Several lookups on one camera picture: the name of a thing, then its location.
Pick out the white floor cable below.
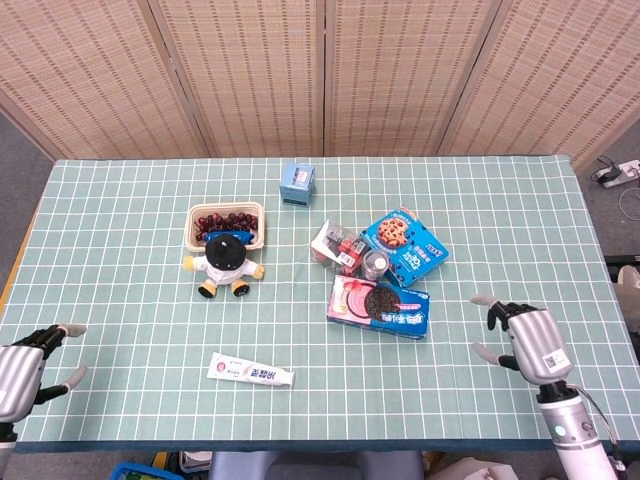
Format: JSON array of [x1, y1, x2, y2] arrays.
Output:
[[617, 185, 640, 220]]

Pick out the small light blue carton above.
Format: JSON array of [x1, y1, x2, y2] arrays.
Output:
[[278, 160, 316, 207]]

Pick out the beige plastic tray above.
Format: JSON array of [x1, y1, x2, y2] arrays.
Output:
[[183, 201, 266, 253]]

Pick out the clear container red coffee sachets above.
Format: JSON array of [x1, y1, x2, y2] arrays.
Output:
[[309, 219, 371, 276]]

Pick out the blue pink Oreo box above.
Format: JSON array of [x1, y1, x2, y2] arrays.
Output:
[[326, 273, 431, 341]]

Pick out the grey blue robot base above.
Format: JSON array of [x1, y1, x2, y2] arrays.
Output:
[[207, 451, 426, 480]]

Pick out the bamboo folding screen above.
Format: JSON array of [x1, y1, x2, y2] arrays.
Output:
[[0, 0, 640, 166]]

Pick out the blue snack packet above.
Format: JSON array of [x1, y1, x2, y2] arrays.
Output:
[[204, 228, 255, 247]]

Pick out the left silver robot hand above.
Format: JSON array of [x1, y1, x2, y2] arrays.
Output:
[[0, 323, 89, 424]]

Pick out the green checked tablecloth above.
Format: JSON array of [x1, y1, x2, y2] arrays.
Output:
[[0, 154, 640, 454]]

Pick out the blue chocolate chip cookie box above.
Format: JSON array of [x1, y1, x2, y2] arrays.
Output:
[[359, 207, 450, 289]]

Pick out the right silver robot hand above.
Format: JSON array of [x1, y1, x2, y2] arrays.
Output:
[[468, 293, 575, 386]]

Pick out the black plush doll white coat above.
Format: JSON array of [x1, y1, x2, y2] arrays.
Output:
[[181, 234, 266, 300]]

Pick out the white toothpaste tube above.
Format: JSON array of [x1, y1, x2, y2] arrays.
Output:
[[207, 351, 296, 389]]

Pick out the pile of red candies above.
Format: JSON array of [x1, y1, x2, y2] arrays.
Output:
[[194, 212, 259, 241]]

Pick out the beige rounded object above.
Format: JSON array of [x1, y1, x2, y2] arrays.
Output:
[[617, 264, 640, 301]]

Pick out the blue plastic crate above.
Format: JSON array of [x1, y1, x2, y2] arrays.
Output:
[[109, 462, 172, 480]]

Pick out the white power strip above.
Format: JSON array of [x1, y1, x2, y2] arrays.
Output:
[[594, 158, 640, 189]]

